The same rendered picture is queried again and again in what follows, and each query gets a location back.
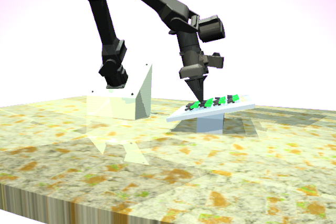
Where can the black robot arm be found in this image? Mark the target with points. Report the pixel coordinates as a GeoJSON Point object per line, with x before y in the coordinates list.
{"type": "Point", "coordinates": [175, 15]}

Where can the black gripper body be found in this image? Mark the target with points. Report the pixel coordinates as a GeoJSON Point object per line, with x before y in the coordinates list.
{"type": "Point", "coordinates": [191, 66]}

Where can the white switch panel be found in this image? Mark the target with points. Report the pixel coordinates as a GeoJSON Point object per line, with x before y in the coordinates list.
{"type": "Point", "coordinates": [210, 114]}

